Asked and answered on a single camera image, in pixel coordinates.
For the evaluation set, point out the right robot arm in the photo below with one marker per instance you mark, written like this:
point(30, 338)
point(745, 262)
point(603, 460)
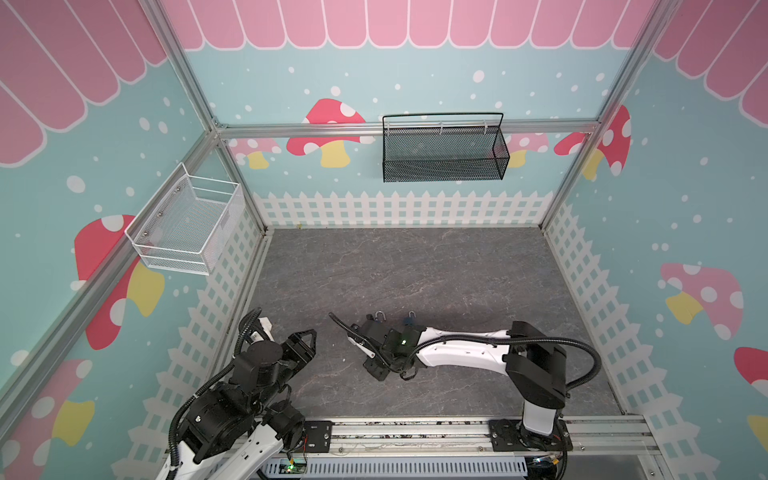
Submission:
point(543, 369)

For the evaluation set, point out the white slotted cable duct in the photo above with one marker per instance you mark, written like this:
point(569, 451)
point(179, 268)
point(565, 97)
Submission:
point(406, 468)

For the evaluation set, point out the left green circuit board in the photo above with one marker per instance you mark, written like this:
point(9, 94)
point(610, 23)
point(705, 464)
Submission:
point(292, 467)

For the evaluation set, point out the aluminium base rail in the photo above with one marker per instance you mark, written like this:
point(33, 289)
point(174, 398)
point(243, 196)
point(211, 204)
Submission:
point(444, 436)

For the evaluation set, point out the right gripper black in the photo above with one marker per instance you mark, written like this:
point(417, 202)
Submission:
point(372, 344)

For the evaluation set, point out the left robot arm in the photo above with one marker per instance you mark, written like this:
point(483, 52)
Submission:
point(242, 417)

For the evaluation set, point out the black wire mesh basket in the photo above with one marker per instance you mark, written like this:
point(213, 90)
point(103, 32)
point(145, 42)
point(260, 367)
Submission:
point(434, 147)

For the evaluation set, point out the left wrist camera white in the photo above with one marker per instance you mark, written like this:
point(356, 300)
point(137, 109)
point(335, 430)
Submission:
point(263, 331)

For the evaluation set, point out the green circuit board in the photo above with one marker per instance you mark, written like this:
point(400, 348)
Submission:
point(551, 461)
point(292, 467)

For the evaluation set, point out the white wire mesh basket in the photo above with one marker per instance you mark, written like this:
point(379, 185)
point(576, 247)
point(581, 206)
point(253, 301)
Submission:
point(187, 223)

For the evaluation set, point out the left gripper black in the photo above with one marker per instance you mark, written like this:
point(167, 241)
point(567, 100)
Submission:
point(298, 351)

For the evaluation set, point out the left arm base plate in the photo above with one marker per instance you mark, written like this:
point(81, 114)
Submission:
point(314, 437)

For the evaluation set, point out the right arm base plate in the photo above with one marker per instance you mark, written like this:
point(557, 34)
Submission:
point(510, 436)

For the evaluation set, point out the right green circuit board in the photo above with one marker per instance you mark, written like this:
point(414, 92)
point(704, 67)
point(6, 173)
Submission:
point(551, 461)

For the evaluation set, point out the small dark blue padlock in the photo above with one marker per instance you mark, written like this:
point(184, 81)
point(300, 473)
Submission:
point(410, 320)

